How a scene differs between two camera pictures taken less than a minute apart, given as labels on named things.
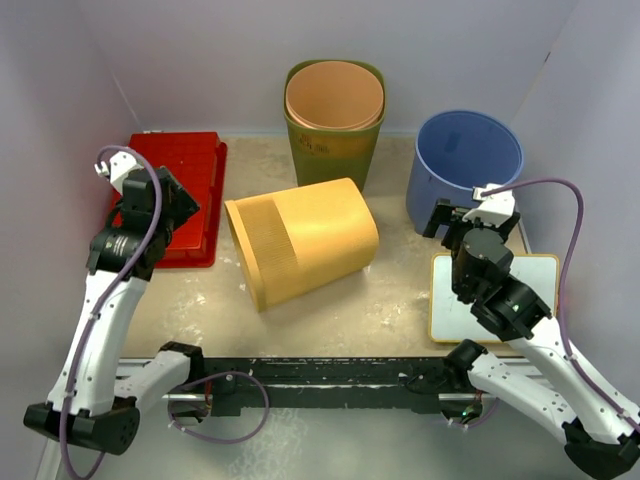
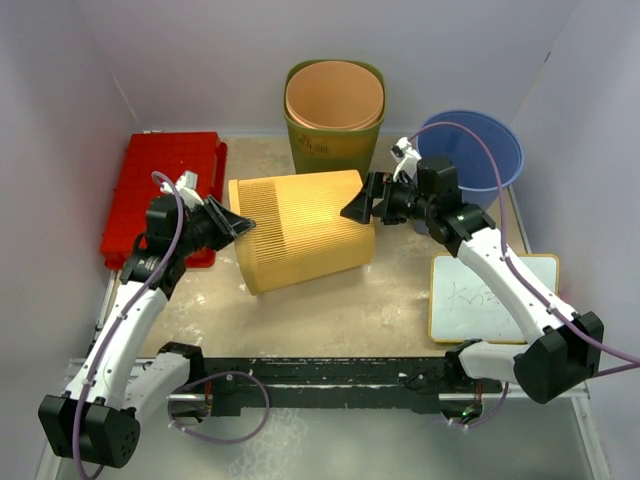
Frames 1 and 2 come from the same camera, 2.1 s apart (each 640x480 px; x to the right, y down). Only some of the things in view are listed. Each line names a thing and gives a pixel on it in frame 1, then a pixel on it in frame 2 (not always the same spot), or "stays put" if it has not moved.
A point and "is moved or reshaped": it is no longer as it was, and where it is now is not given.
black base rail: x=236 y=384 stays put
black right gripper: x=442 y=213 -> x=360 y=208
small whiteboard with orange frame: x=452 y=321 stays put
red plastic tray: x=197 y=160 stays put
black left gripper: x=183 y=205 -> x=229 y=226
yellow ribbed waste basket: x=297 y=239 is moved or reshaped
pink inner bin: x=333 y=95 stays put
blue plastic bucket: x=456 y=152 stays put
